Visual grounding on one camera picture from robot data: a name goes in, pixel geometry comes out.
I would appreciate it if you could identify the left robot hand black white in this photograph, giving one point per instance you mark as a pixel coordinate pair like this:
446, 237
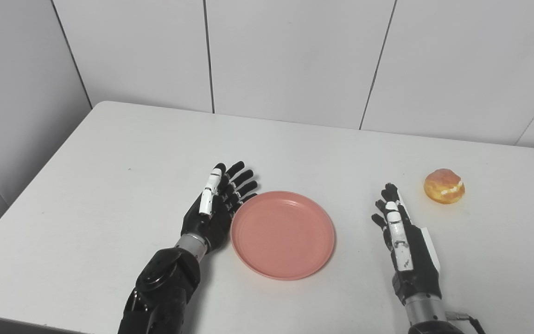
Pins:
216, 208

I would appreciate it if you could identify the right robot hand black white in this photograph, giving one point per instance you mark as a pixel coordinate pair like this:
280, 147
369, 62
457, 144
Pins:
406, 246

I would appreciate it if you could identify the cream puff pastry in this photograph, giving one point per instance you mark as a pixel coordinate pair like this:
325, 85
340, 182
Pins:
444, 185

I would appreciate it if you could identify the pink round plate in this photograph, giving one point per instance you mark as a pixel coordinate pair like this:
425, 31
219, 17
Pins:
282, 235

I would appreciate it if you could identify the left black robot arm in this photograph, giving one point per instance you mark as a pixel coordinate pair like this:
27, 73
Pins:
165, 292

